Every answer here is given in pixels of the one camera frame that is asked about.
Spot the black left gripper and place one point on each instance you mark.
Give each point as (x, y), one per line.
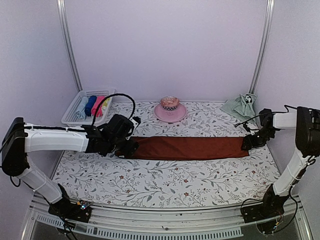
(129, 150)

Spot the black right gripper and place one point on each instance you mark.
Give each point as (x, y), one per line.
(250, 143)

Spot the dark red towel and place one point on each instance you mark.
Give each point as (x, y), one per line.
(170, 148)

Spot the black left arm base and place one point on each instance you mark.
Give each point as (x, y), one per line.
(64, 208)

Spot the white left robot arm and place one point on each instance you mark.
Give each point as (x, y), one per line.
(23, 138)

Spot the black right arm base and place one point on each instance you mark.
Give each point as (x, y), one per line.
(272, 205)

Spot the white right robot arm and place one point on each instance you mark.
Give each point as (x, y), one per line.
(306, 123)

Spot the green panda towel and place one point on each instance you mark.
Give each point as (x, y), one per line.
(241, 108)

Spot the yellow green rolled towel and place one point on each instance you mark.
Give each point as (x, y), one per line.
(105, 105)

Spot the light blue rolled towel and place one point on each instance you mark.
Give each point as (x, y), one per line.
(80, 111)

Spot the pink rolled towel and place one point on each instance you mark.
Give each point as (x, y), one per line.
(97, 107)

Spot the dark blue rolled towel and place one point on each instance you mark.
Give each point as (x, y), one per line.
(89, 105)

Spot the pink plate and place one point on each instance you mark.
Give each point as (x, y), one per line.
(170, 116)

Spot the patterned small bowl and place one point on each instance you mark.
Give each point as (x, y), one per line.
(169, 103)

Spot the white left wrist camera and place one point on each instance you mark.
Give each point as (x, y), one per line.
(135, 121)

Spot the aluminium front rail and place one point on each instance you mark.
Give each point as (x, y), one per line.
(113, 222)

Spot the left aluminium frame post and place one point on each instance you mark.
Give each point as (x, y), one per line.
(62, 13)

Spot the aluminium frame post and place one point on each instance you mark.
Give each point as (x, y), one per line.
(62, 13)
(270, 4)

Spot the right aluminium frame post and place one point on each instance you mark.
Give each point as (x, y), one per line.
(270, 4)

